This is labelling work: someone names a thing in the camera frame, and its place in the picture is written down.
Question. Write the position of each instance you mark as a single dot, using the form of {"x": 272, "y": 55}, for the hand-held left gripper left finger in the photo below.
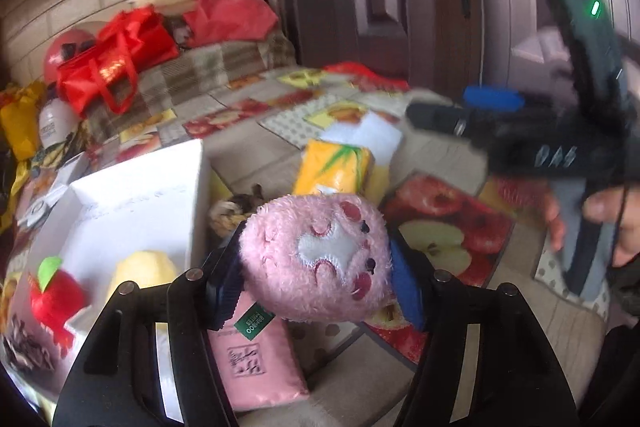
{"x": 222, "y": 292}

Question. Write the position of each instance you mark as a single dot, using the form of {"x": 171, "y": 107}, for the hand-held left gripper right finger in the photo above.
{"x": 407, "y": 287}

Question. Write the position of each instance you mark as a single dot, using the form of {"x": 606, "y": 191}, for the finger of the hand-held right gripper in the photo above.
{"x": 492, "y": 99}

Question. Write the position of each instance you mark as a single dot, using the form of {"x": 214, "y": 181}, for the pale yellow plush toy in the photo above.
{"x": 145, "y": 269}

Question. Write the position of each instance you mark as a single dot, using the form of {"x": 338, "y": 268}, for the pink tissue packet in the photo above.
{"x": 260, "y": 367}

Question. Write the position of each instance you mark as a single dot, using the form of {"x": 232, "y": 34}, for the pink plush toy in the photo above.
{"x": 310, "y": 252}

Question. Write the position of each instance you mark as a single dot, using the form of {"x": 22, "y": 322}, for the white cardboard box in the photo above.
{"x": 140, "y": 217}

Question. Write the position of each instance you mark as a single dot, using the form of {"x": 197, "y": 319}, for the yellow tissue packet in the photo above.
{"x": 330, "y": 167}

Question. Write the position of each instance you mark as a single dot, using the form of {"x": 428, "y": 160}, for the red apple plush toy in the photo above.
{"x": 55, "y": 302}

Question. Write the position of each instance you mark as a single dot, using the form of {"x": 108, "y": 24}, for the person's right forearm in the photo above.
{"x": 625, "y": 307}

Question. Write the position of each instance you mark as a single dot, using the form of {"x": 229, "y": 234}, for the person's right hand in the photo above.
{"x": 627, "y": 217}

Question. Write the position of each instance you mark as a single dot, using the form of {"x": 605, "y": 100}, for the fruit print tablecloth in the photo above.
{"x": 520, "y": 292}

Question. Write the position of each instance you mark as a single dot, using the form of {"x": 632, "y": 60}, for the red glossy packet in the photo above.
{"x": 365, "y": 74}

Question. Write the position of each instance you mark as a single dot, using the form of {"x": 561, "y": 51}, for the small white box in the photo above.
{"x": 70, "y": 172}

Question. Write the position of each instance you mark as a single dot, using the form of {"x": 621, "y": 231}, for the brown patterned cloth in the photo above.
{"x": 27, "y": 349}

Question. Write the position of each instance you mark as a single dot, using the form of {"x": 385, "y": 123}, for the yellow patterned wrapper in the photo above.
{"x": 55, "y": 154}

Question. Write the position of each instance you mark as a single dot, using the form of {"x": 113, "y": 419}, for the plaid blanket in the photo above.
{"x": 210, "y": 67}

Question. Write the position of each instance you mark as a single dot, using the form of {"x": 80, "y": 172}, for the white jar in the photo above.
{"x": 57, "y": 122}

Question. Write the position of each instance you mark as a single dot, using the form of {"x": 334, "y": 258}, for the red tote bag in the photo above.
{"x": 125, "y": 52}

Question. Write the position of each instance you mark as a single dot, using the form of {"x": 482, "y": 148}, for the yellow bag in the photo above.
{"x": 22, "y": 122}

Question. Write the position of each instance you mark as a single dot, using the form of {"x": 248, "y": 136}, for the red plastic bag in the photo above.
{"x": 225, "y": 12}

